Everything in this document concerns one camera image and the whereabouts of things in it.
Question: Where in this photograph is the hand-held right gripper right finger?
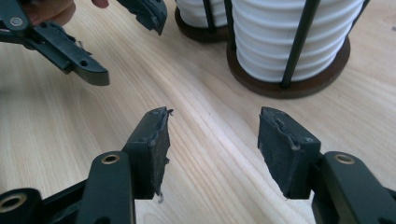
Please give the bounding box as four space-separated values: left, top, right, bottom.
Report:
257 105 322 200

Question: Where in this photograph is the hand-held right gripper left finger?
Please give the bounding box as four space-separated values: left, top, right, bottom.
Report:
121 106 175 204

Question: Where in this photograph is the white plate stack holder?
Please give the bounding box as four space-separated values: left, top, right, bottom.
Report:
174 0 233 44

